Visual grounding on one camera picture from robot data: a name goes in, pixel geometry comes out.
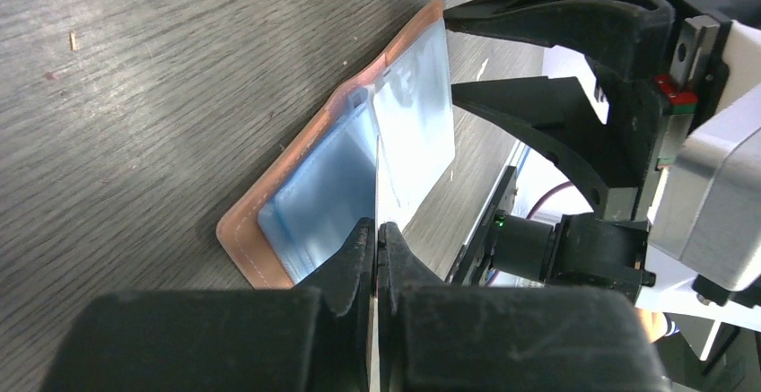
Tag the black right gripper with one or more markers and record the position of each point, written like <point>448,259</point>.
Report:
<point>676,45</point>

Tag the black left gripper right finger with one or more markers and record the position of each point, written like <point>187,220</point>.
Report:
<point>398,268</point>

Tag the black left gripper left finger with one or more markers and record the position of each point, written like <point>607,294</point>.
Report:
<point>345,279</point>

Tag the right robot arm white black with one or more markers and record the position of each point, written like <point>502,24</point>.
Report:
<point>609,250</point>

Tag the black mounting base plate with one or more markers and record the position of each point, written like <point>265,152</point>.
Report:
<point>473,264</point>

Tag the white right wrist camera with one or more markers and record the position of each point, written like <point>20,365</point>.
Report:
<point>709,214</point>

